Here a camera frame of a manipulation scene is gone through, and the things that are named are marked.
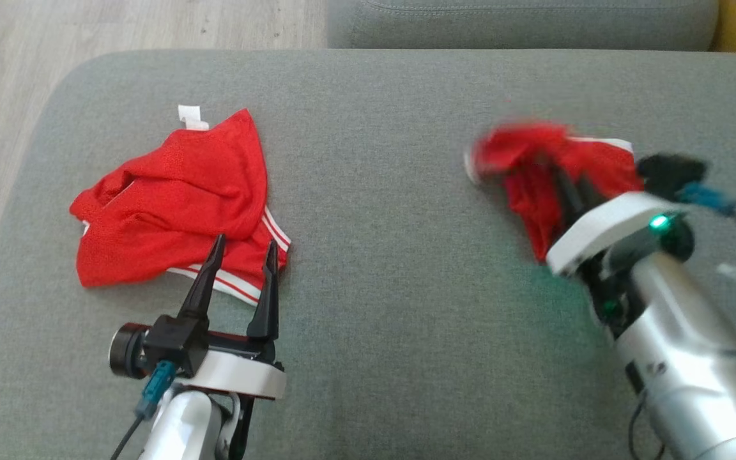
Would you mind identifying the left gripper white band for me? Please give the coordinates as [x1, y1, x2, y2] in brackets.
[178, 234, 288, 401]

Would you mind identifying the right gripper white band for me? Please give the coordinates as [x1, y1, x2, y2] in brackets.
[546, 170, 696, 282]

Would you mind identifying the red shorts white trim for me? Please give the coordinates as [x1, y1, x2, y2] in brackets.
[464, 120, 647, 264]

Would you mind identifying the red jersey shirt number 23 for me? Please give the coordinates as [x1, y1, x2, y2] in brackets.
[69, 104, 292, 307]

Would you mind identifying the large grey sofa ottoman cushion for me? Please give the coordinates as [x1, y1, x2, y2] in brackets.
[0, 50, 736, 460]

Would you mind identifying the grey sofa seat cushion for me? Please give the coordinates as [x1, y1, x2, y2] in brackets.
[326, 0, 720, 52]

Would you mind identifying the left arm cable blue connector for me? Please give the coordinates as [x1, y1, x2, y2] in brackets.
[111, 360, 177, 460]

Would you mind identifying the arm cable blue connector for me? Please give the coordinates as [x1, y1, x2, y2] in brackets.
[111, 360, 177, 460]
[678, 182, 736, 362]

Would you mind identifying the right arm cable blue connector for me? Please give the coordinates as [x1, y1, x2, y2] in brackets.
[678, 182, 736, 362]

